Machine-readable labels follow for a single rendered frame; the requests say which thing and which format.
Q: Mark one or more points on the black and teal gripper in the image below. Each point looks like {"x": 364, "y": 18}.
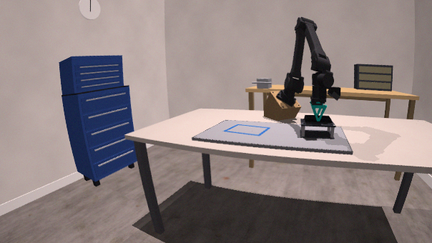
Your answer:
{"x": 314, "y": 100}

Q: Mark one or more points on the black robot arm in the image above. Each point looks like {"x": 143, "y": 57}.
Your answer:
{"x": 307, "y": 28}

